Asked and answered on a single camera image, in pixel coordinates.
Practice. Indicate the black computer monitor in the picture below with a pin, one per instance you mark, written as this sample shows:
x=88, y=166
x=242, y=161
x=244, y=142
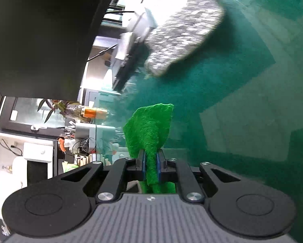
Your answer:
x=40, y=35

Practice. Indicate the grey speckled knitted mat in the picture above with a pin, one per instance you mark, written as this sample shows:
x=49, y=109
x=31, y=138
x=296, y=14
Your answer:
x=184, y=33

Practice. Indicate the grey box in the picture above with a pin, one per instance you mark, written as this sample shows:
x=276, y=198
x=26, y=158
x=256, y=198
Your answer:
x=85, y=130

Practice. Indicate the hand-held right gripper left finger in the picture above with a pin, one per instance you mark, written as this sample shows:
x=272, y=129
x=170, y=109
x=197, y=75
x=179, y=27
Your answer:
x=142, y=165

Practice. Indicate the green cleaning cloth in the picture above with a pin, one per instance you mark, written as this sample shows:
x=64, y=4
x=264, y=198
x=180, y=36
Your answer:
x=148, y=126

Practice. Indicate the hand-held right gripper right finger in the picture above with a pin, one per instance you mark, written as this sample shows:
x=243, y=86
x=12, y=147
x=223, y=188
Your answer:
x=158, y=168

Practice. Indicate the potted green plant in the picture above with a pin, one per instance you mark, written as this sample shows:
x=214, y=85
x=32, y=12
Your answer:
x=55, y=106

